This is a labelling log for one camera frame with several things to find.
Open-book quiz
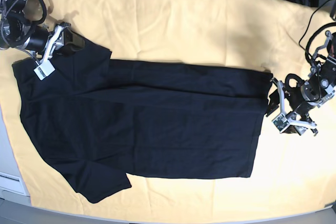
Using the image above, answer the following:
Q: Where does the white cabinet drawer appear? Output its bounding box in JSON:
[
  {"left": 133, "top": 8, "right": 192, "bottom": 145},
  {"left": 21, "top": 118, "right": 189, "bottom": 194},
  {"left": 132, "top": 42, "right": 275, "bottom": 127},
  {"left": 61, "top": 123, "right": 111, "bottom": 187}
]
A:
[{"left": 0, "top": 172, "right": 29, "bottom": 196}]

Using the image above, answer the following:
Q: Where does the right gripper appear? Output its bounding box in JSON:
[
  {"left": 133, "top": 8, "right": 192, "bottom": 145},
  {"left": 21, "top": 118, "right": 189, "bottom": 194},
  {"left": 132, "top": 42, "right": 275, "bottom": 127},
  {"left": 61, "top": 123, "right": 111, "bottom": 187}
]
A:
[{"left": 27, "top": 22, "right": 85, "bottom": 63}]

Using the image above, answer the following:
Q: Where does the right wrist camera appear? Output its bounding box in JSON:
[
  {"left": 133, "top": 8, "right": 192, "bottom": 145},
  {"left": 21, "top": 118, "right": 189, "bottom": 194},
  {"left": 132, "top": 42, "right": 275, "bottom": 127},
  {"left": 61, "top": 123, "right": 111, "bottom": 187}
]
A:
[{"left": 34, "top": 60, "right": 55, "bottom": 80}]

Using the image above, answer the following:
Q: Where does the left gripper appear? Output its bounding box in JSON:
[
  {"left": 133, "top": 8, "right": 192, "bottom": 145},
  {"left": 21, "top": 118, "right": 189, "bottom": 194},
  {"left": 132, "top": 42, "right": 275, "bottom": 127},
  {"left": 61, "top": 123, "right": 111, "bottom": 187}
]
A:
[{"left": 265, "top": 74, "right": 318, "bottom": 135}]

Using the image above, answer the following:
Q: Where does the dark navy T-shirt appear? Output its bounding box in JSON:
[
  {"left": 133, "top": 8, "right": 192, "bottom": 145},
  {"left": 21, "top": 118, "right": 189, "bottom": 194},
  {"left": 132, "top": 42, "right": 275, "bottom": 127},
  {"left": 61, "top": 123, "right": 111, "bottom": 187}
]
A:
[{"left": 12, "top": 41, "right": 272, "bottom": 204}]

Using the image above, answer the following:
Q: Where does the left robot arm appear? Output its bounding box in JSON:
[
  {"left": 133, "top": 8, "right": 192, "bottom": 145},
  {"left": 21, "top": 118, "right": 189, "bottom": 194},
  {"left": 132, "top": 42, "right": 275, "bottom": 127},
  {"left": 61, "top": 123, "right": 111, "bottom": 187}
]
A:
[{"left": 265, "top": 30, "right": 335, "bottom": 135}]

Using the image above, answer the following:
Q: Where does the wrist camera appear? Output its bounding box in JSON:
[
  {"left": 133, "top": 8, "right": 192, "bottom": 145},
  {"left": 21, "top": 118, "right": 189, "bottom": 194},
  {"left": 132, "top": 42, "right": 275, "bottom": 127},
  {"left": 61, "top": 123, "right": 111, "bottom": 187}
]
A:
[
  {"left": 272, "top": 113, "right": 290, "bottom": 133},
  {"left": 34, "top": 60, "right": 55, "bottom": 80}
]

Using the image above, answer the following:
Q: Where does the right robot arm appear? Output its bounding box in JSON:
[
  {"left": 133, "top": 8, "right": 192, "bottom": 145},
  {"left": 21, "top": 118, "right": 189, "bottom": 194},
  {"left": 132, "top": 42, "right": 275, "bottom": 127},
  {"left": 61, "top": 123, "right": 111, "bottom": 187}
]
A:
[{"left": 1, "top": 0, "right": 85, "bottom": 65}]

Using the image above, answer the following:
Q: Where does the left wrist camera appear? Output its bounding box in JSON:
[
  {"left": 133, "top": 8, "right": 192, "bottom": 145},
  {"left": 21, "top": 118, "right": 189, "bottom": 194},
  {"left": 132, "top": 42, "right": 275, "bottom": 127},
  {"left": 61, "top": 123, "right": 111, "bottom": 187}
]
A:
[{"left": 272, "top": 113, "right": 290, "bottom": 133}]

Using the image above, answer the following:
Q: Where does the yellow table cloth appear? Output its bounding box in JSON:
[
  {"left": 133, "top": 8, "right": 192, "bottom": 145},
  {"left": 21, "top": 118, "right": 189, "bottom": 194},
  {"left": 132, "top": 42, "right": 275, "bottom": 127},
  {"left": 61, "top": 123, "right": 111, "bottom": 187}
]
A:
[{"left": 1, "top": 0, "right": 335, "bottom": 223}]

